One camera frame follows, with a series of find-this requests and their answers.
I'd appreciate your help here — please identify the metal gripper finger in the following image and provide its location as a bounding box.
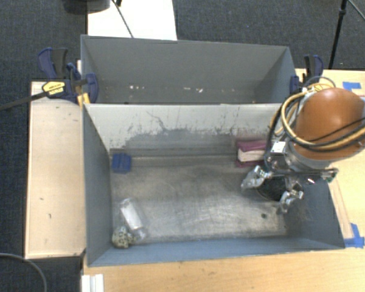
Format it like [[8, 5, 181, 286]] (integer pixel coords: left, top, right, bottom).
[[275, 189, 305, 215], [240, 165, 274, 192]]

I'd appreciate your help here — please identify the black round object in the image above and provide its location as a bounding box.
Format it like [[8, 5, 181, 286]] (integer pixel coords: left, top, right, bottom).
[[255, 176, 287, 202]]

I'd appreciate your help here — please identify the purple and white sponge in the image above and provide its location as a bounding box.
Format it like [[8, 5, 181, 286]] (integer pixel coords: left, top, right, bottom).
[[234, 139, 268, 168]]

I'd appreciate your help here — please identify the grey metal bin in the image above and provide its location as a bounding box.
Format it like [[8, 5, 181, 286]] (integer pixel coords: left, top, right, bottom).
[[80, 34, 347, 268]]

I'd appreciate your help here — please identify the clear plastic bottle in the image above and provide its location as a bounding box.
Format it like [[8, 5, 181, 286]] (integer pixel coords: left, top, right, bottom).
[[119, 197, 147, 240]]

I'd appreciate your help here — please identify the blue ribbed block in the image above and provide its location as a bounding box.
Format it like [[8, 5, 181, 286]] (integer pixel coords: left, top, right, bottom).
[[111, 153, 133, 174]]

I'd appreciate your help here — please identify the speckled white ball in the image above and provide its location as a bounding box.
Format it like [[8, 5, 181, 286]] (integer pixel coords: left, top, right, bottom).
[[111, 226, 134, 250]]

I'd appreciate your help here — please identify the pale wood board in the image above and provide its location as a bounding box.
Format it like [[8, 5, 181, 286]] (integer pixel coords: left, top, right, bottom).
[[24, 80, 88, 260]]

